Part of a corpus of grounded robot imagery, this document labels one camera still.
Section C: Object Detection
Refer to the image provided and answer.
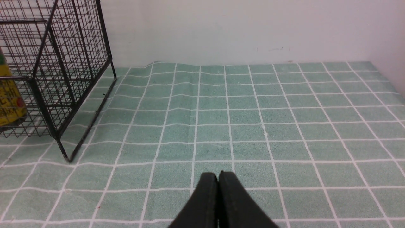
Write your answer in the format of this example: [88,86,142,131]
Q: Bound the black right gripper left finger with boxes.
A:
[169,172,218,228]

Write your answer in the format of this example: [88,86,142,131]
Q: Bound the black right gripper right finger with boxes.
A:
[218,171,278,228]

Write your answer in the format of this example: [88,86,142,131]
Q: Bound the small yellow-label seasoning bottle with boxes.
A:
[0,51,27,127]

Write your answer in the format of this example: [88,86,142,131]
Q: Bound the green checkered tablecloth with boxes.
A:
[1,62,404,228]

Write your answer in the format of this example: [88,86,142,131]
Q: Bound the black wire mesh shelf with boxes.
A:
[1,0,117,162]

